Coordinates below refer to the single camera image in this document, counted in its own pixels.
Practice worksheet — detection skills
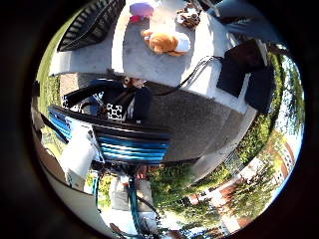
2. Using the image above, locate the pink axolotl plush toy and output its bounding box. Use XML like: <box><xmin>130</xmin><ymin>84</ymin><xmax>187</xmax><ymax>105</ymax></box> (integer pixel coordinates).
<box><xmin>129</xmin><ymin>1</ymin><xmax>156</xmax><ymax>24</ymax></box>

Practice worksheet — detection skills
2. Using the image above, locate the striped tiger plush toy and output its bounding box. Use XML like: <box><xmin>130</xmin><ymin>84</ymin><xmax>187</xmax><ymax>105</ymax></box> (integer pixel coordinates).
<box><xmin>174</xmin><ymin>5</ymin><xmax>202</xmax><ymax>30</ymax></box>

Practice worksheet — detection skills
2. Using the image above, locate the black slatted plastic basket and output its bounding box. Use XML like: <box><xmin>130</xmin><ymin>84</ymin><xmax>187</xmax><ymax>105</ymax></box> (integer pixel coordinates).
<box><xmin>57</xmin><ymin>0</ymin><xmax>127</xmax><ymax>53</ymax></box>

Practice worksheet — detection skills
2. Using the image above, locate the red brick building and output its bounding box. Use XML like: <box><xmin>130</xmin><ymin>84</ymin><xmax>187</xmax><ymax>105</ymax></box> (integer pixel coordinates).
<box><xmin>185</xmin><ymin>133</ymin><xmax>297</xmax><ymax>234</ymax></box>

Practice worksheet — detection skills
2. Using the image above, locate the person in blue jeans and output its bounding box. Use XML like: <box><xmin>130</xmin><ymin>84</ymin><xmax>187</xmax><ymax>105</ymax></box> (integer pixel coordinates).
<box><xmin>205</xmin><ymin>0</ymin><xmax>284</xmax><ymax>45</ymax></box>

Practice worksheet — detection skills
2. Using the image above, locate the teal cable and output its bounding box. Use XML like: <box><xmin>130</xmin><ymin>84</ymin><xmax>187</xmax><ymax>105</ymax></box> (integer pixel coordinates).
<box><xmin>127</xmin><ymin>175</ymin><xmax>148</xmax><ymax>237</ymax></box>

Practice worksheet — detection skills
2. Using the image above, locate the thin black cable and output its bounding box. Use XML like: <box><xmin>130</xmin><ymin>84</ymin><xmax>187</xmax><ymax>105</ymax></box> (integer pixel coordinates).
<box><xmin>153</xmin><ymin>55</ymin><xmax>224</xmax><ymax>98</ymax></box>

